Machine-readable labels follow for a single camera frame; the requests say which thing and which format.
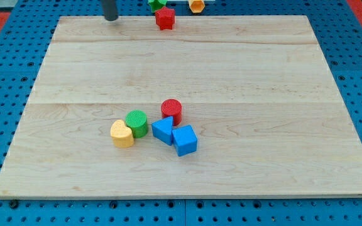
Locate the green star block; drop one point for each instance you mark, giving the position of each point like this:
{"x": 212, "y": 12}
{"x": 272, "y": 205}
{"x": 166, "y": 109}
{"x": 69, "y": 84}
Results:
{"x": 155, "y": 5}

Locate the red star block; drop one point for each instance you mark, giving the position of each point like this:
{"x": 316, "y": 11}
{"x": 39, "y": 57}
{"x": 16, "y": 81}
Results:
{"x": 165, "y": 18}

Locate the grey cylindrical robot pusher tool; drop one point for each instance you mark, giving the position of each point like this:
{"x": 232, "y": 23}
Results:
{"x": 110, "y": 10}

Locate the blue cube block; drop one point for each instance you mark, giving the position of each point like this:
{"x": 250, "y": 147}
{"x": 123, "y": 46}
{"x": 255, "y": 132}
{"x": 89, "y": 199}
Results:
{"x": 185, "y": 140}

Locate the yellow heart block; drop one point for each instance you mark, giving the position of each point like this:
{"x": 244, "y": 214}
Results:
{"x": 121, "y": 134}

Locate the blue triangle block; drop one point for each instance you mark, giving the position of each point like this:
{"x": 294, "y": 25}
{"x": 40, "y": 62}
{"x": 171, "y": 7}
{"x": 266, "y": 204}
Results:
{"x": 162, "y": 130}

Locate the red cylinder block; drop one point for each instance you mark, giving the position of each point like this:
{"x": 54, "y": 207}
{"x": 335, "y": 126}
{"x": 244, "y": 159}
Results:
{"x": 172, "y": 107}

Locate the yellow hexagon block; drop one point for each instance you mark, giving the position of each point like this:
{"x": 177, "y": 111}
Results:
{"x": 196, "y": 6}

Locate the green cylinder block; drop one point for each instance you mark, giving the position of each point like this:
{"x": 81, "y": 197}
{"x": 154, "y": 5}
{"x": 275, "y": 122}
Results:
{"x": 137, "y": 121}

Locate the light wooden board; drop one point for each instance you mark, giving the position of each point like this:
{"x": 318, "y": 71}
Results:
{"x": 257, "y": 90}

